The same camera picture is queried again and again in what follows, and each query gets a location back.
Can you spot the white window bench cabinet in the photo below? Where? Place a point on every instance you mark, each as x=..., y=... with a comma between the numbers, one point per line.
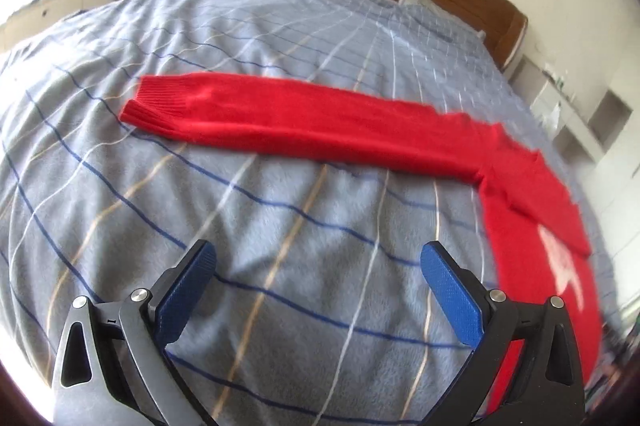
x=55, y=6

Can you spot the red knit sweater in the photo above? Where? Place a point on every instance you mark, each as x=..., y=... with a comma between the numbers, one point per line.
x=300, y=121

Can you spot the white bedside shelf unit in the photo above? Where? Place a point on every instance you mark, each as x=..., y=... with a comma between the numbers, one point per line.
x=575, y=116

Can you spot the blue checked blanket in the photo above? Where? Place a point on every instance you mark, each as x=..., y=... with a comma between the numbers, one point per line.
x=250, y=31

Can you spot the grey-blue pillow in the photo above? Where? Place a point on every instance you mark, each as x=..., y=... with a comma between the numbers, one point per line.
x=420, y=1

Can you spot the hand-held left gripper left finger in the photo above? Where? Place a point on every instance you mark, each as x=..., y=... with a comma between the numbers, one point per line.
x=185, y=291

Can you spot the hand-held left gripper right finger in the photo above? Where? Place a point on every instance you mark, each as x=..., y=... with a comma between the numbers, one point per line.
x=452, y=291

